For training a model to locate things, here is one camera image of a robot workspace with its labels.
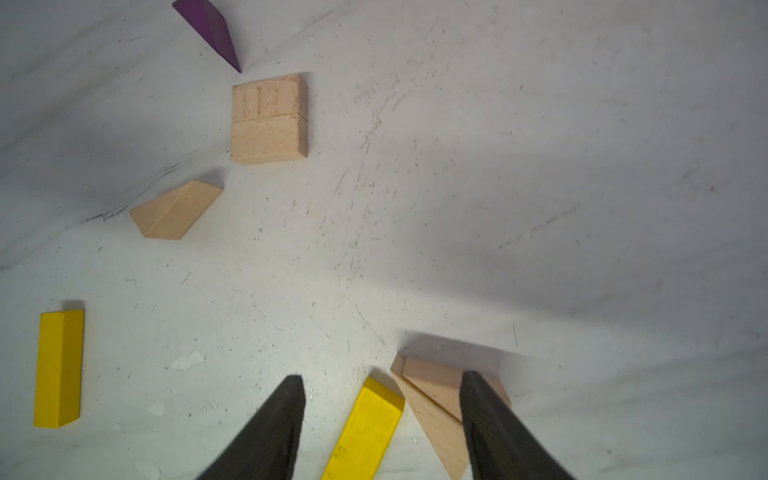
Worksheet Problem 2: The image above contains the wooden triangle block front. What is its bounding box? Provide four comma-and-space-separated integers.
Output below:
390, 354, 469, 480

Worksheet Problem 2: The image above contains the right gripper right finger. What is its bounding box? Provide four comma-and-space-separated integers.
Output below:
459, 370, 573, 480

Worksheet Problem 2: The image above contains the wooden triangle block back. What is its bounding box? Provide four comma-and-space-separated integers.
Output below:
402, 357, 464, 421

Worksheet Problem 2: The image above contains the yellow rectangular block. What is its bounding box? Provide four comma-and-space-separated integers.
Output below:
322, 377, 405, 480
34, 309, 84, 429

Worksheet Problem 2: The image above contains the purple triangular block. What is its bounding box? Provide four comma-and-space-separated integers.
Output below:
172, 0, 242, 73

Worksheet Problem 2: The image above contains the yellow rectangular block left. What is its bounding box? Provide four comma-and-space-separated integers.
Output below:
34, 309, 84, 429

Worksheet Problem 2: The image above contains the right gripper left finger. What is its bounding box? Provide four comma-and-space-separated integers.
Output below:
199, 375, 306, 480

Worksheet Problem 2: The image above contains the yellow rectangular block right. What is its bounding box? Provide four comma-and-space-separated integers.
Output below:
322, 377, 405, 480

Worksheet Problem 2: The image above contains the wooden triangle block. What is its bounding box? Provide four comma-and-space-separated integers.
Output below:
130, 180, 223, 240
390, 354, 469, 480
402, 357, 464, 421

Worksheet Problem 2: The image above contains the wooden rectangular block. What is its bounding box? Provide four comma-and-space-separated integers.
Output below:
232, 73, 308, 122
231, 113, 308, 165

